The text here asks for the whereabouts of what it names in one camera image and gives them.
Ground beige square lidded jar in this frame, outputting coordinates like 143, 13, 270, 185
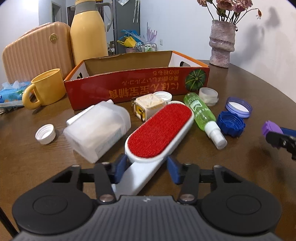
132, 93, 166, 122

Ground translucent tape roll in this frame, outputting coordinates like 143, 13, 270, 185
198, 87, 219, 106

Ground dried pink flowers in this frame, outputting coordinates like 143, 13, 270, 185
197, 0, 262, 25

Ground wire storage rack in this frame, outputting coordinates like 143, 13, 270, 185
135, 43, 157, 52

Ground red orange cardboard box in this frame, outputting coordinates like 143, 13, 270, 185
64, 51, 210, 110

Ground yellow ceramic mug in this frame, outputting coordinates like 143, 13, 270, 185
22, 68, 66, 109

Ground grey refrigerator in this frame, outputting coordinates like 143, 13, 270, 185
113, 1, 140, 54

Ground peach ribbed small suitcase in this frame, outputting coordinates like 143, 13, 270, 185
2, 22, 74, 83

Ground translucent white plastic container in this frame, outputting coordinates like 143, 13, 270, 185
63, 101, 131, 163

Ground pink textured vase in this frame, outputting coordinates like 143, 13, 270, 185
209, 20, 235, 68

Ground green spray bottle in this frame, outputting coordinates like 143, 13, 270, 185
184, 92, 227, 150

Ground yellow thermos jug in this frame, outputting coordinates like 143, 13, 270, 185
70, 0, 113, 66

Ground dark blue bottle cap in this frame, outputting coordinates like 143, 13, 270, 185
217, 111, 246, 138

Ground purple bottle cap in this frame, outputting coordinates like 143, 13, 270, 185
261, 120, 283, 137

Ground white ribbed bottle cap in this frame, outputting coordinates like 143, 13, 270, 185
35, 124, 56, 145

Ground red white lint brush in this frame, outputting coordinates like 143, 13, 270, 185
113, 101, 194, 199

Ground blue tissue pack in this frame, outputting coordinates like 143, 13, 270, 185
0, 81, 31, 108

